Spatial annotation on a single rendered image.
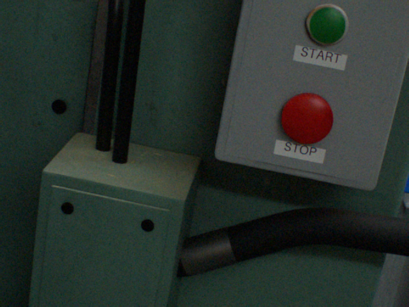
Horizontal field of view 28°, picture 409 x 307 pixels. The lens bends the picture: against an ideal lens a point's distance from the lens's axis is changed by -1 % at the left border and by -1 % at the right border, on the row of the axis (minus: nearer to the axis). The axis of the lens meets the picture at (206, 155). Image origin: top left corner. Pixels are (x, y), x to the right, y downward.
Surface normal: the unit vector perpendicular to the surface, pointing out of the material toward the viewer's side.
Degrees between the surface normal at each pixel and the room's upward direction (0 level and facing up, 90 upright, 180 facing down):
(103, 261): 90
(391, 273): 82
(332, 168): 90
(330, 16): 87
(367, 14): 90
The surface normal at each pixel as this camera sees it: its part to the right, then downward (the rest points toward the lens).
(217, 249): -0.19, -0.04
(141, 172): 0.17, -0.92
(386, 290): -0.11, 0.18
